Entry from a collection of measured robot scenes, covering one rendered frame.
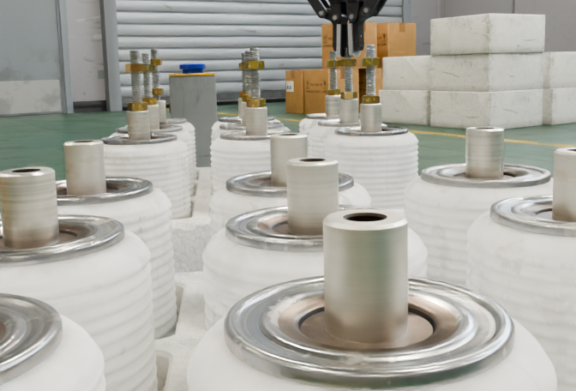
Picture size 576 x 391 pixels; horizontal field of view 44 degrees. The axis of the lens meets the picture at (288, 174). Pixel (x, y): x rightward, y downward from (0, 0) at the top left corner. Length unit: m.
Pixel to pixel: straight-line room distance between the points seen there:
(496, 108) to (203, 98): 2.55
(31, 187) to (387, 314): 0.17
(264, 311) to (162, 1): 6.10
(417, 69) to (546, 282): 3.58
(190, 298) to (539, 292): 0.23
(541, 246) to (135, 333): 0.17
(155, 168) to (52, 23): 5.36
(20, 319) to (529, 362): 0.13
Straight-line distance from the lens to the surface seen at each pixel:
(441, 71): 3.71
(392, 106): 4.00
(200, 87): 1.10
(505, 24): 3.57
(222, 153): 0.70
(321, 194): 0.29
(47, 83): 6.01
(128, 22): 6.15
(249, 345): 0.17
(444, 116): 3.69
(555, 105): 3.82
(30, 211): 0.30
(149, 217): 0.40
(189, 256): 0.67
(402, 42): 5.03
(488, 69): 3.50
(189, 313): 0.43
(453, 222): 0.41
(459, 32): 3.62
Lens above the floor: 0.32
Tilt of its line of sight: 9 degrees down
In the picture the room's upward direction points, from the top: 1 degrees counter-clockwise
